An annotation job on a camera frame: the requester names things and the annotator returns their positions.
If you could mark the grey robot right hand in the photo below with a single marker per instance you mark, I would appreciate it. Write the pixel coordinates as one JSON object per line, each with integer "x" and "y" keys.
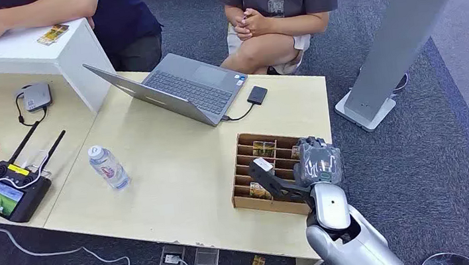
{"x": 317, "y": 162}

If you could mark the person's right hand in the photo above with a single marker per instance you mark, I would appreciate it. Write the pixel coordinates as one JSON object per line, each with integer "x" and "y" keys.
{"x": 242, "y": 29}

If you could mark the person's left hand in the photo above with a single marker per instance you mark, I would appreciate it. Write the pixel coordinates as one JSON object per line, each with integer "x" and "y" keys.
{"x": 258, "y": 22}

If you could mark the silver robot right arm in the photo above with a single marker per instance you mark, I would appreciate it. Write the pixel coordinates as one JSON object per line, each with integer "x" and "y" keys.
{"x": 347, "y": 233}

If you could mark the wooden card holder box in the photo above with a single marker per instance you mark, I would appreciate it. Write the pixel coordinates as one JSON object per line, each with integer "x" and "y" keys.
{"x": 246, "y": 200}

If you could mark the person in dark top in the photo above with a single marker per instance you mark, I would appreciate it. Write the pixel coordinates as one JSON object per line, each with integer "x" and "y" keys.
{"x": 125, "y": 24}

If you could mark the white cabinet box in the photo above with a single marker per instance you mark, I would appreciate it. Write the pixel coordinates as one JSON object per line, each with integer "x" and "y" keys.
{"x": 22, "y": 54}

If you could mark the black external drive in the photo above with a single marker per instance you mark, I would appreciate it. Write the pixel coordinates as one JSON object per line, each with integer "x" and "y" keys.
{"x": 257, "y": 95}

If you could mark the grey open laptop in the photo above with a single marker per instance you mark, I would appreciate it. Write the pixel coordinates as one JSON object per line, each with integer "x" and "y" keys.
{"x": 194, "y": 87}

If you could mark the grey hub device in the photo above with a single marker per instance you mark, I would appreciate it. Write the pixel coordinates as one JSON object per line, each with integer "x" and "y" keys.
{"x": 37, "y": 97}

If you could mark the grey metal kiosk stand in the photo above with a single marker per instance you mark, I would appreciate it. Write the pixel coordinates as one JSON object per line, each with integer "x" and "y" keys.
{"x": 403, "y": 28}

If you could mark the clear plastic box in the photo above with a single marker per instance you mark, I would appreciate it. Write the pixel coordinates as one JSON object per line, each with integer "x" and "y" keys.
{"x": 206, "y": 260}

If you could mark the floor power outlet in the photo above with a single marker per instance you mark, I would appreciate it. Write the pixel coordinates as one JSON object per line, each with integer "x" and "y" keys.
{"x": 171, "y": 258}

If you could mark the black remote controller with antennas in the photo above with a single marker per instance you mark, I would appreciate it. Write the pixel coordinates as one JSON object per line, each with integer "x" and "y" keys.
{"x": 12, "y": 196}

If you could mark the clear water bottle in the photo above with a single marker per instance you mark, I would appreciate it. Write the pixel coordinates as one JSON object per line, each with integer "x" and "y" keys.
{"x": 109, "y": 168}

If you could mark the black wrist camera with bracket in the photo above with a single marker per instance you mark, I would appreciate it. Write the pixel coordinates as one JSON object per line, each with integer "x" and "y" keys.
{"x": 273, "y": 180}

